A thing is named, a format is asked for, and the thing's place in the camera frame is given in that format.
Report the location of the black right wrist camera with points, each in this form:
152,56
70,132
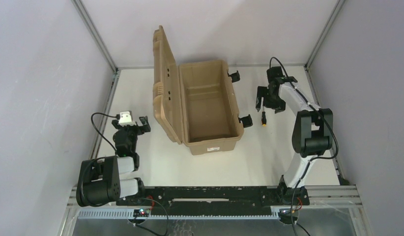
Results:
274,72

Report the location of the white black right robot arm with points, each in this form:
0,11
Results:
312,133

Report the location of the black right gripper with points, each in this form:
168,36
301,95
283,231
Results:
270,97

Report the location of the black yellow handled screwdriver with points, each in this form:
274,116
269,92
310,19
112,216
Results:
263,117

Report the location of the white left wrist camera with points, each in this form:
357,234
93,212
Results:
124,118

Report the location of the grey slotted cable duct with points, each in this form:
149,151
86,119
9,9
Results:
130,213

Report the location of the black far toolbox latch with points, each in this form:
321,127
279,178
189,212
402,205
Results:
235,77

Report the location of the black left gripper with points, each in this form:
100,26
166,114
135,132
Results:
134,129

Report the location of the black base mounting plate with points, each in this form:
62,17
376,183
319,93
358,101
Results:
233,199

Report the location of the black near toolbox latch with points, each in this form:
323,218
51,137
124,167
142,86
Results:
246,121

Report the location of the tan plastic toolbox bin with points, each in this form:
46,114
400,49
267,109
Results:
195,103

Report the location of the black toolbox latch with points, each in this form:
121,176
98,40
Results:
235,77
246,121

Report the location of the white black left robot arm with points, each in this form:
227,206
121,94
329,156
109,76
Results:
99,180

